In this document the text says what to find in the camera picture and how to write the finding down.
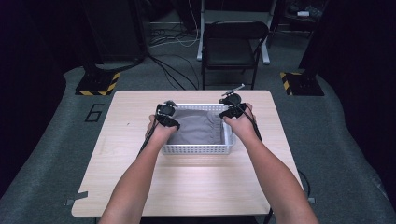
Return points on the black folding chair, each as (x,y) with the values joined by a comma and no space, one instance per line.
(232,53)
(201,34)

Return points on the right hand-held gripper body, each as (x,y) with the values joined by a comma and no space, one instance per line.
(235,104)

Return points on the person's left hand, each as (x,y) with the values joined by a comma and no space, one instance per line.
(158,133)

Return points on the person's right hand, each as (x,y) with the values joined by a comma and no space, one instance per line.
(244,127)

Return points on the grey tape strip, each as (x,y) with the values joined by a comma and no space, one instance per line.
(312,200)
(77,197)

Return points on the white plastic basket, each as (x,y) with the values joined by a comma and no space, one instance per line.
(196,149)

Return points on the grey pants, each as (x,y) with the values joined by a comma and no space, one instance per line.
(196,127)

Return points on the small white device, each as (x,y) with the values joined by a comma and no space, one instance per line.
(303,13)

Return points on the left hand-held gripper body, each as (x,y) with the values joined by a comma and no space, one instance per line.
(166,110)

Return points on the grey floor mat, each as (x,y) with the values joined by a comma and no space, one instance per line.
(327,155)

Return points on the dark cabinet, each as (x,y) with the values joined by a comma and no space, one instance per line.
(115,31)

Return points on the striped black stand base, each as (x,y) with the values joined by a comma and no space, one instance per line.
(302,84)
(98,83)

